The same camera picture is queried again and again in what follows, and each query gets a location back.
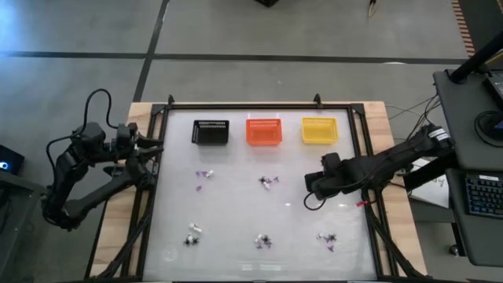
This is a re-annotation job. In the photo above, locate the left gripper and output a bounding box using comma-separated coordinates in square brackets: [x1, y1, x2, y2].
[112, 134, 164, 159]

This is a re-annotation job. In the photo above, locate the yellow plastic basket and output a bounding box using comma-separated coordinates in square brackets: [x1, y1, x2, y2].
[301, 116, 340, 145]

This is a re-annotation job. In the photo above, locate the black plastic basket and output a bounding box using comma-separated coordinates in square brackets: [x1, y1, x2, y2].
[191, 119, 230, 146]

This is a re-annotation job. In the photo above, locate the orange plastic basket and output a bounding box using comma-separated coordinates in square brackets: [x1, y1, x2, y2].
[245, 117, 284, 147]

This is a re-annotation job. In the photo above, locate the white paper sheet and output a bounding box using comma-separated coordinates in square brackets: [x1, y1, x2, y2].
[408, 156, 451, 209]

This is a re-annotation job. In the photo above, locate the black cart leg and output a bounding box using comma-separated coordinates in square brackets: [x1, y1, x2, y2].
[403, 150, 460, 193]

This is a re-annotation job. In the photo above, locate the dark grey side cart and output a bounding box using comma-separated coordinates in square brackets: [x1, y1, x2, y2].
[0, 171, 66, 283]

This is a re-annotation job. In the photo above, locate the black box with blue light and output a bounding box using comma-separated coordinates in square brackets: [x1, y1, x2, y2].
[0, 144, 25, 176]

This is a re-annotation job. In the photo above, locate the grey desk top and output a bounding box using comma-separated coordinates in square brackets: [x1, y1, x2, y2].
[434, 68, 503, 172]

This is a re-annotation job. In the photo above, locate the black backlit keyboard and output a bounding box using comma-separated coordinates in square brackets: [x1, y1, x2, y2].
[464, 174, 503, 220]

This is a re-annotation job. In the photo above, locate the grey keyboard tray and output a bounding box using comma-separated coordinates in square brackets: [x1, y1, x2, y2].
[446, 168, 503, 268]

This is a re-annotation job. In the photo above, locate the round black monitor base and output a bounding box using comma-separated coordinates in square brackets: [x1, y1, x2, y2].
[474, 109, 503, 149]

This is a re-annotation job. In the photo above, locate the black diagonal pole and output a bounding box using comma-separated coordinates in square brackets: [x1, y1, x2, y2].
[447, 30, 503, 84]

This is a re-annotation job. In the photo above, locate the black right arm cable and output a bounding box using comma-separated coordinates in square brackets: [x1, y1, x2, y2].
[303, 191, 328, 211]

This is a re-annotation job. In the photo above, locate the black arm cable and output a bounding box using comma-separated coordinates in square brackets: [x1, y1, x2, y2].
[46, 88, 119, 174]
[303, 191, 328, 211]

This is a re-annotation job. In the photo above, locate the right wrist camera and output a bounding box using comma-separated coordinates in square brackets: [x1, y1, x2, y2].
[321, 152, 342, 171]

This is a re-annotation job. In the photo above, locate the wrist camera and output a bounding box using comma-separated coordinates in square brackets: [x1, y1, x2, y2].
[321, 152, 342, 171]
[116, 122, 138, 138]

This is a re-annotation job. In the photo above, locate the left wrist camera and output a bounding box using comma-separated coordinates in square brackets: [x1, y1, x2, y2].
[116, 122, 138, 138]

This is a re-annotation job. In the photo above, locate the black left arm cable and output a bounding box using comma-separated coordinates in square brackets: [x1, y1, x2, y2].
[46, 88, 119, 174]

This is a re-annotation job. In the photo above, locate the black aluminium table frame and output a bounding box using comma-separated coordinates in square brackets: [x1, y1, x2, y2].
[84, 94, 425, 282]

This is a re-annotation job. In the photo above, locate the black floor cable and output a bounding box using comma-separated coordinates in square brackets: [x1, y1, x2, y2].
[387, 93, 441, 121]

